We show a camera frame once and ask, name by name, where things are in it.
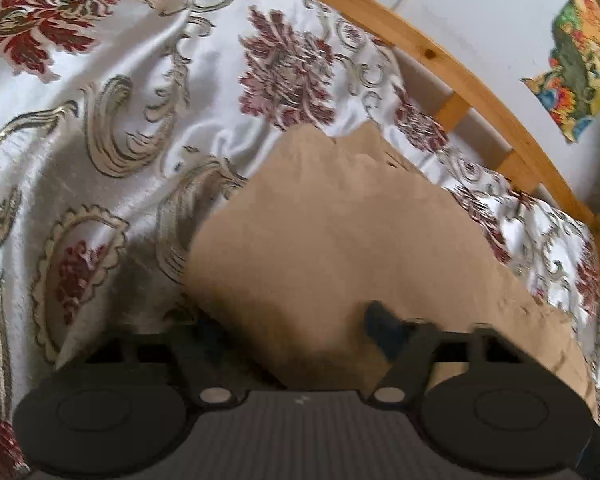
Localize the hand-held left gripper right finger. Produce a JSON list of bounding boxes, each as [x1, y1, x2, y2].
[[364, 300, 551, 405]]

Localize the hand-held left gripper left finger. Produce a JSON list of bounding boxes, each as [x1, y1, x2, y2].
[[60, 321, 237, 409]]

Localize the white floral satin bedspread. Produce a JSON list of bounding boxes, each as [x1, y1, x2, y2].
[[0, 0, 600, 480]]

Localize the colourful island landscape poster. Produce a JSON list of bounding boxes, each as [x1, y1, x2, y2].
[[521, 0, 600, 145]]

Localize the wooden bed frame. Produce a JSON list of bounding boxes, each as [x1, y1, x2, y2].
[[240, 0, 600, 286]]

